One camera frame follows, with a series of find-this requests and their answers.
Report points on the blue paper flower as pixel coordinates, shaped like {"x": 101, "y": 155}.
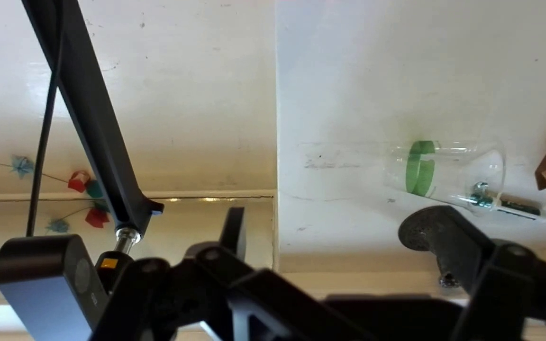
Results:
{"x": 58, "y": 226}

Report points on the camera on mount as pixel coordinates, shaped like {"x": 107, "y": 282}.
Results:
{"x": 88, "y": 104}

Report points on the clear plastic cup green band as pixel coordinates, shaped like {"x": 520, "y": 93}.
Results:
{"x": 443, "y": 168}

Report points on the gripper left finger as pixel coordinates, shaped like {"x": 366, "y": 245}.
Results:
{"x": 216, "y": 293}

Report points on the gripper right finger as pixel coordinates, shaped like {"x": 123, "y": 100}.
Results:
{"x": 505, "y": 284}

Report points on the red and green paper flowers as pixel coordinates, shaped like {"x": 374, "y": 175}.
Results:
{"x": 92, "y": 196}

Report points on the small teal metal piece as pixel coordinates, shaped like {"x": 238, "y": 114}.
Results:
{"x": 480, "y": 195}

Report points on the blue paper star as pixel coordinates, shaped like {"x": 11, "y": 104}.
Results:
{"x": 22, "y": 166}

